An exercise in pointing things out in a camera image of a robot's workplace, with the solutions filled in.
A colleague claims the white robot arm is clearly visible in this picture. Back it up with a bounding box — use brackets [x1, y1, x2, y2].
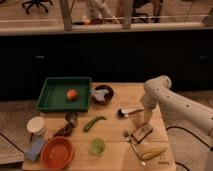
[141, 75, 213, 171]

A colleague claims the green plastic tray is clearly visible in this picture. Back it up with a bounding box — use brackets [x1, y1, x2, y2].
[37, 77, 91, 112]

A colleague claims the black office chair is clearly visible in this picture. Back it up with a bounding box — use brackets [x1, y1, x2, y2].
[21, 0, 53, 14]

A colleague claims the grey crumpled cloth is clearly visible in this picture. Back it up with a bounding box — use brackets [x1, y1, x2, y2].
[92, 89, 108, 102]

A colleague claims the red bowl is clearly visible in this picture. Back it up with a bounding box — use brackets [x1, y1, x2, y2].
[40, 136, 75, 170]

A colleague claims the white handled dish brush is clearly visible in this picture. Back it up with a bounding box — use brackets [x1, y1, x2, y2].
[117, 108, 143, 118]

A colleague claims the dark grape bunch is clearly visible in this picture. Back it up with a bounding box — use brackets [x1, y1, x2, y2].
[54, 123, 72, 137]

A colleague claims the blue sponge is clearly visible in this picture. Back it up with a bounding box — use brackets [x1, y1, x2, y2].
[25, 138, 45, 162]

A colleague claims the white paper cup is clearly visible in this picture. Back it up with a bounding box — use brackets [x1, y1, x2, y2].
[27, 116, 46, 136]

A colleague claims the black cable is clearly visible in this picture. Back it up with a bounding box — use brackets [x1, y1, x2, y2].
[165, 125, 213, 151]

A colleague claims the small green cup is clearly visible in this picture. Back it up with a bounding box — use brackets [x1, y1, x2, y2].
[89, 138, 105, 156]

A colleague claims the brown wooden block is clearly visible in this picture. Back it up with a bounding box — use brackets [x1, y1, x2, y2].
[131, 124, 153, 144]

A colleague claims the dark brown bowl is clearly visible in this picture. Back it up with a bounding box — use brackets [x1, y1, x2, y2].
[91, 85, 114, 105]

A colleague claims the green cucumber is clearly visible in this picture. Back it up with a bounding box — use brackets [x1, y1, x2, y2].
[83, 116, 107, 132]

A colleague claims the orange ball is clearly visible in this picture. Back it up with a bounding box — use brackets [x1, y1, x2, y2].
[66, 89, 78, 101]

